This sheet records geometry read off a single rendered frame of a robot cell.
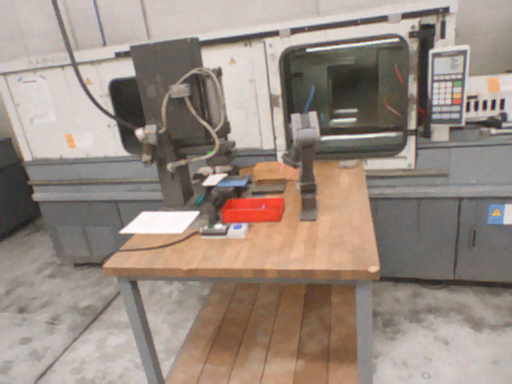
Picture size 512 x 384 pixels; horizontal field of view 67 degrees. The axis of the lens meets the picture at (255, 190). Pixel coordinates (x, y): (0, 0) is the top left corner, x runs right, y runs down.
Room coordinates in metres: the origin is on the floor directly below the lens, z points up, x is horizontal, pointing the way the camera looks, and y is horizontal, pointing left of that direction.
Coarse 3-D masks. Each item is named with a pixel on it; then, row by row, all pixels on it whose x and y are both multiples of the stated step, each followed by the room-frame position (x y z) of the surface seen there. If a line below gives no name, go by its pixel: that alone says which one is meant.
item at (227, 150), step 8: (184, 144) 1.83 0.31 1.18; (192, 144) 1.82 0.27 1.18; (200, 144) 1.81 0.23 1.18; (208, 144) 1.80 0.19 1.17; (224, 144) 1.72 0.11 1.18; (232, 144) 1.72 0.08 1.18; (184, 152) 1.76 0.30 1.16; (192, 152) 1.75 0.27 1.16; (216, 152) 1.71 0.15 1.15; (224, 152) 1.70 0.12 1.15; (232, 152) 1.73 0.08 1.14; (208, 160) 1.66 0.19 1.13; (216, 160) 1.65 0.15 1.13; (224, 160) 1.64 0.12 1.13
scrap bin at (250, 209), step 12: (228, 204) 1.58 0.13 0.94; (240, 204) 1.59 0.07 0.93; (252, 204) 1.57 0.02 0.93; (264, 204) 1.56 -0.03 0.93; (276, 204) 1.55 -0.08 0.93; (228, 216) 1.48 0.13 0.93; (240, 216) 1.47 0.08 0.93; (252, 216) 1.46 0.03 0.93; (264, 216) 1.44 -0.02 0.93; (276, 216) 1.43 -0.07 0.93
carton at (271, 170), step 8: (256, 168) 2.02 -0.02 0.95; (264, 168) 2.05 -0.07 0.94; (272, 168) 1.93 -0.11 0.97; (280, 168) 1.91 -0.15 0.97; (288, 168) 1.90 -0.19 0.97; (256, 176) 1.95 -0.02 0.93; (264, 176) 1.94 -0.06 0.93; (272, 176) 1.93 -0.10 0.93; (280, 176) 1.92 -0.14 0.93; (296, 176) 1.89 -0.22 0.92
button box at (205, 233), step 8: (208, 224) 1.43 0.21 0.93; (216, 224) 1.42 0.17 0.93; (224, 224) 1.41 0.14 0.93; (192, 232) 1.41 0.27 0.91; (200, 232) 1.38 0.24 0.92; (208, 232) 1.36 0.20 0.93; (216, 232) 1.36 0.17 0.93; (224, 232) 1.35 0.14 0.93; (136, 248) 1.34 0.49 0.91; (144, 248) 1.34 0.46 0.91; (152, 248) 1.34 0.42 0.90; (104, 256) 1.37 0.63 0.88
